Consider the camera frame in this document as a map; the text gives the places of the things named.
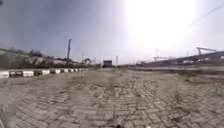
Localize black and white kerb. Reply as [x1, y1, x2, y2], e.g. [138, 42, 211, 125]
[0, 67, 92, 80]

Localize strip of bushes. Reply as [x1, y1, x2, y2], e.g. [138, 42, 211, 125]
[0, 46, 84, 70]

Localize overhead wires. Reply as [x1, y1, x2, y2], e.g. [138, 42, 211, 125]
[188, 3, 224, 27]

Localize grey brick path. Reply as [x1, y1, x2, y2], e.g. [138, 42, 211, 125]
[0, 67, 224, 128]

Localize grey bridge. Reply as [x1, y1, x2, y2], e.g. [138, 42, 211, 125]
[139, 46, 224, 70]

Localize dark sign board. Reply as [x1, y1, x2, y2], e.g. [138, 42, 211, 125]
[102, 59, 113, 69]

